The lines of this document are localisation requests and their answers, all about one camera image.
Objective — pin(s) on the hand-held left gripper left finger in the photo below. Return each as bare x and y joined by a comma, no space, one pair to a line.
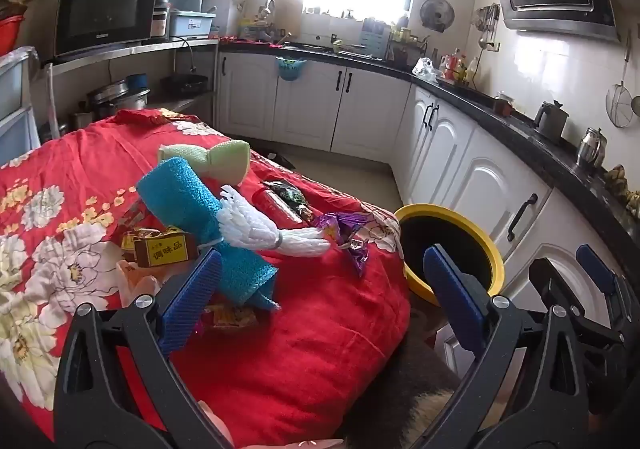
192,299

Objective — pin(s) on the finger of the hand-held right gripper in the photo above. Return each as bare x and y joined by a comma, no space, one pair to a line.
595,271
552,281

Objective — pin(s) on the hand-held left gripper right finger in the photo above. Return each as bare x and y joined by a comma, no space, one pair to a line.
452,299

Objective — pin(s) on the orange snack wrapper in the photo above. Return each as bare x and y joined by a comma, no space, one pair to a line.
232,316

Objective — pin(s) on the yellow brown seasoning box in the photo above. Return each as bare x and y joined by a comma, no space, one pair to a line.
162,251

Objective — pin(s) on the yellow rim trash bin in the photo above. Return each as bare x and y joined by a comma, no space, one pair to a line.
450,229

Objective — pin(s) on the gold foil wrapper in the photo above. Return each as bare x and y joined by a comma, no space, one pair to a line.
135,236

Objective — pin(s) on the blue foam sleeve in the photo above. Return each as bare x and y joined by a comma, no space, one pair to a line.
185,199

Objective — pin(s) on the white foam fruit net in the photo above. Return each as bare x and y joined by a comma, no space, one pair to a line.
260,224

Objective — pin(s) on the small red crinkled wrapper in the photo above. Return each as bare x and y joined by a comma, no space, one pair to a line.
132,216

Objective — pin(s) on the red snack packet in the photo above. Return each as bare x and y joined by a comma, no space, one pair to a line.
267,201

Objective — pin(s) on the purple snack wrapper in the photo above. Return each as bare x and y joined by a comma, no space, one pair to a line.
345,234

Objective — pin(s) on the pale green foam sleeve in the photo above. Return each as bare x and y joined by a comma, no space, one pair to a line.
220,159

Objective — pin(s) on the dark snack wrapper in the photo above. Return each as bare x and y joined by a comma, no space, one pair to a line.
292,196

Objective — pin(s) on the yellow brown food pile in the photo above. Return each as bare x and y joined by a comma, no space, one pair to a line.
622,186

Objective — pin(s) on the person's dark fuzzy clothing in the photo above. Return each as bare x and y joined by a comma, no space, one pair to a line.
395,379

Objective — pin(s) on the black stone countertop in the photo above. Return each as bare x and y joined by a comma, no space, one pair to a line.
560,156

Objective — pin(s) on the shiny steel kettle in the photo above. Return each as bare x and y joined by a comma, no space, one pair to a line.
591,149

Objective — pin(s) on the red floral blanket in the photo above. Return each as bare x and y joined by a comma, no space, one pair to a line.
320,329

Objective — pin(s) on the grey kettle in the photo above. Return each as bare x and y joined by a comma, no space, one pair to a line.
552,121

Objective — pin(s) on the small red cup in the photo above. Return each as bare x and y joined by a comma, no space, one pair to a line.
502,106

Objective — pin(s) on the white kitchen cabinets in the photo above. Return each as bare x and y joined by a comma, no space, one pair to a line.
370,114

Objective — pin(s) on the steel pot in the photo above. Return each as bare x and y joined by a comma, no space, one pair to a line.
117,96

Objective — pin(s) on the black frying pan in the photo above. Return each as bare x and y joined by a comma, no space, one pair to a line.
185,83

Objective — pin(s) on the blue pot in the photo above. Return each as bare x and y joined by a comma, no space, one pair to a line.
136,80

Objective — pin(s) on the knotted clear plastic bag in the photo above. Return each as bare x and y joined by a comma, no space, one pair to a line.
426,69

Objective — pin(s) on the row of condiment bottles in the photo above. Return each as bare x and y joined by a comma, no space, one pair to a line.
457,66

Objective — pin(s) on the blue hanging bin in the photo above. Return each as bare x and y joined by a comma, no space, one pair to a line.
291,70

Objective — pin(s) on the steel shelf rack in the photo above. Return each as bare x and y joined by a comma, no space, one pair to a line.
150,45

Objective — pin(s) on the hanging kitchen utensils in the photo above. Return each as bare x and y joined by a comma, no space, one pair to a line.
487,24

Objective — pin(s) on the white plastic drawer unit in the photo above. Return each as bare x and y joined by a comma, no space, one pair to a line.
15,94

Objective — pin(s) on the teal drawer organizer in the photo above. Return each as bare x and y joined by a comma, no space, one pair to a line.
375,36

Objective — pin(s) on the blue dish basin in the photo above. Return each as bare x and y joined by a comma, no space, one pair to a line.
192,24

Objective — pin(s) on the black microwave oven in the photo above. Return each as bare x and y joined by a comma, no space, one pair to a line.
102,14

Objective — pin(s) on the wooden cutting board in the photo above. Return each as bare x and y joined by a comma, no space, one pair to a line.
285,6

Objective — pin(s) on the red plastic basin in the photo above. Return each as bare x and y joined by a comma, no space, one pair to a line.
10,34

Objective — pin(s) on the grey wall fan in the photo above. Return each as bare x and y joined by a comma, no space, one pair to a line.
436,15

